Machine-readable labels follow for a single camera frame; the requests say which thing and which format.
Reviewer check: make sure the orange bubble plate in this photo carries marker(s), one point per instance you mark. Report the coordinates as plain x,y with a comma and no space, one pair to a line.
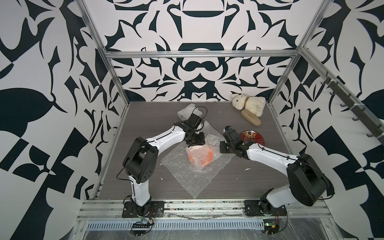
200,156

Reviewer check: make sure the electronics board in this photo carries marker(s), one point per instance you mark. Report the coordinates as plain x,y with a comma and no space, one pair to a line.
142,227
271,227

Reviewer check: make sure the black wall hook rail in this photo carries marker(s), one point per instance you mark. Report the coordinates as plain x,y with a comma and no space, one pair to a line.
351,103

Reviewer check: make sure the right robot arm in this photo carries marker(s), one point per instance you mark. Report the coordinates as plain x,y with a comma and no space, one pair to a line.
307,183

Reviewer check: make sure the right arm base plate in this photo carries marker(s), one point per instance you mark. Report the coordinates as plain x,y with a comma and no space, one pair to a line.
258,208

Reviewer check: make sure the tan wooden brush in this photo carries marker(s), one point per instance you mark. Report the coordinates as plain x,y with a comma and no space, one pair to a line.
250,117

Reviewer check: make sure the left electronics board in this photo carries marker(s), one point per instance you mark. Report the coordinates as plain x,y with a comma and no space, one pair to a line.
142,227

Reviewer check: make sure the right electronics board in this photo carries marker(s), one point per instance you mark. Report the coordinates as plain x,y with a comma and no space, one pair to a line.
271,227

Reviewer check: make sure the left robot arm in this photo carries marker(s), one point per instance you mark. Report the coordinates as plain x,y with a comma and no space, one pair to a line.
140,161

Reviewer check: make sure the red floral dinner plate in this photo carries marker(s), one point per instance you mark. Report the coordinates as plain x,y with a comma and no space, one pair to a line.
252,136

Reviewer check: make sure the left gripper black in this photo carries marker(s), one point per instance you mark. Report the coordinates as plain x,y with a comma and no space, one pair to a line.
201,141

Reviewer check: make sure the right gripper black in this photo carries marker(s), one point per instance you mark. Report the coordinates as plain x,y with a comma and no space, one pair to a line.
221,150

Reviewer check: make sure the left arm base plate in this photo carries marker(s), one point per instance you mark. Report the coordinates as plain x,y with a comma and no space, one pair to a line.
150,209

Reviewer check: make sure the white plush bunny toy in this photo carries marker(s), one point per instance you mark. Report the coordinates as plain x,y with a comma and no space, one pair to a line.
255,105

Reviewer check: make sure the aluminium frame rail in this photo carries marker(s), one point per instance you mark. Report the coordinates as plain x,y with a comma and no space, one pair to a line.
201,54

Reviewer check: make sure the clear bubble wrap sheet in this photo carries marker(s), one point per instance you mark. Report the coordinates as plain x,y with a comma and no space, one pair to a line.
194,181

